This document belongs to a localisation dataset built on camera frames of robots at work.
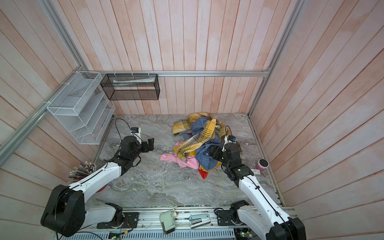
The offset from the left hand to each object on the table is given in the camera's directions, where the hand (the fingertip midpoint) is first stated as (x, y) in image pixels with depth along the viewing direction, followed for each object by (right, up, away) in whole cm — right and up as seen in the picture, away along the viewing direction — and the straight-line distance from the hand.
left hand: (147, 141), depth 87 cm
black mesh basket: (-16, +38, +17) cm, 44 cm away
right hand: (+39, -3, -4) cm, 39 cm away
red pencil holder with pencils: (-31, -14, -10) cm, 35 cm away
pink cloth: (+25, -12, -2) cm, 28 cm away
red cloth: (+34, -20, +1) cm, 39 cm away
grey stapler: (+30, -37, -15) cm, 50 cm away
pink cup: (+69, -14, +1) cm, 70 cm away
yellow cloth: (+40, -9, -15) cm, 43 cm away
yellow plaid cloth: (+38, +9, -5) cm, 39 cm away
